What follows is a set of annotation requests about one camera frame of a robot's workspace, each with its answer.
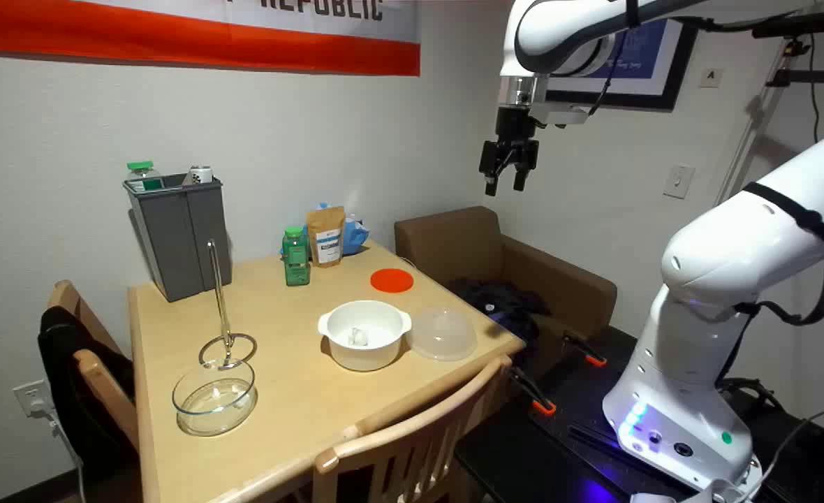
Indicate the black cloth heap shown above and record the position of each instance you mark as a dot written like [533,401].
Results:
[498,302]

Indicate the small white wall plate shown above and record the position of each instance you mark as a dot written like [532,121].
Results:
[709,75]

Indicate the blue plastic bag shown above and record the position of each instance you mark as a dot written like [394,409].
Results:
[354,237]

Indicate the red and white flag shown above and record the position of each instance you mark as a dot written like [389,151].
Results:
[188,36]

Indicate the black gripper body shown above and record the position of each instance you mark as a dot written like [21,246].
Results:
[514,130]

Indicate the green capped bottle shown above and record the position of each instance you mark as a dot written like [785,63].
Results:
[142,173]

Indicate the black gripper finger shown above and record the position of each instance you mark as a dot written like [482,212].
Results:
[491,170]
[526,169]

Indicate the clear glass bowl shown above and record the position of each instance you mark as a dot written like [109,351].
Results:
[212,401]

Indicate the black framed picture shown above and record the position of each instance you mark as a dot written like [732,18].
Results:
[656,65]

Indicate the metal whisk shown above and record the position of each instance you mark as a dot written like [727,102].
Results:
[219,289]

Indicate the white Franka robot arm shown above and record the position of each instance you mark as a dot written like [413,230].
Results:
[764,242]

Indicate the black camera stand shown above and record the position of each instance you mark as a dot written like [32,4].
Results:
[797,22]

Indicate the black jacket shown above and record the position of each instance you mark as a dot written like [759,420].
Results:
[70,391]

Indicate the black base board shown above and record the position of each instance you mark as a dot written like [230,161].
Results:
[532,455]

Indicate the white capped container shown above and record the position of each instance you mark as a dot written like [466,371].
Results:
[198,173]

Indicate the white wall outlet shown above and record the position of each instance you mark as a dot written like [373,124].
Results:
[32,398]

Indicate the white paper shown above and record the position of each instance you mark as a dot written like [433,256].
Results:
[361,337]

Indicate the round orange lid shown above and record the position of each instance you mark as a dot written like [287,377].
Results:
[392,279]

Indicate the cardboard box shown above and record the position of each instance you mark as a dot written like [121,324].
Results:
[466,242]

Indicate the orange black clamp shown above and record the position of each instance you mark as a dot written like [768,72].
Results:
[583,352]
[537,394]

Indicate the wooden chair with jacket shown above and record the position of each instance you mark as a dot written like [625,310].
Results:
[104,367]

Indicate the green plastic bottle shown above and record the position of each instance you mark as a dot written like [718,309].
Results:
[296,257]

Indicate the grey plastic bin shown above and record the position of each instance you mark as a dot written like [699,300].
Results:
[183,242]

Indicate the wooden slatted chair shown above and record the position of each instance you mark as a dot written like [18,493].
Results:
[412,441]

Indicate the brown paper bag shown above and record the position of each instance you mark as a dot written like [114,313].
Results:
[324,237]

